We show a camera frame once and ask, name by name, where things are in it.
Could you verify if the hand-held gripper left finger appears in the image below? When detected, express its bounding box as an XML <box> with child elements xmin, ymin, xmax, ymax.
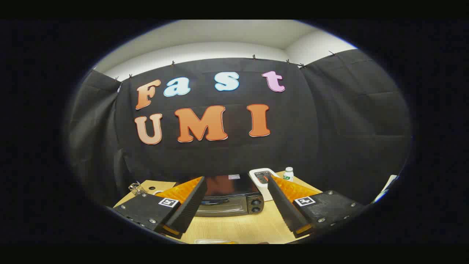
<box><xmin>113</xmin><ymin>176</ymin><xmax>208</xmax><ymax>239</ymax></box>

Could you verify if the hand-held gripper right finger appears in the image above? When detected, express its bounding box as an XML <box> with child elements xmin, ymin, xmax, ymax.
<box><xmin>267</xmin><ymin>175</ymin><xmax>367</xmax><ymax>238</ymax></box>

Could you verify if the black toaster oven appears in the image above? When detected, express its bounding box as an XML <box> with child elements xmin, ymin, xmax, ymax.
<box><xmin>175</xmin><ymin>174</ymin><xmax>265</xmax><ymax>217</ymax></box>

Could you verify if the clear glass plate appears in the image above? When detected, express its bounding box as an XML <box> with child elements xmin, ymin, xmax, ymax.
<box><xmin>194</xmin><ymin>239</ymin><xmax>236</xmax><ymax>245</ymax></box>

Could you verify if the black backdrop cloth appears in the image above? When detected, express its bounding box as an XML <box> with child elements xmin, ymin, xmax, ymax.
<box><xmin>68</xmin><ymin>49</ymin><xmax>413</xmax><ymax>206</ymax></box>

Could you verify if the small wire basket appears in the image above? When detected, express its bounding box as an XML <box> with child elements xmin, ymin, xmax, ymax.
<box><xmin>128</xmin><ymin>182</ymin><xmax>147</xmax><ymax>196</ymax></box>

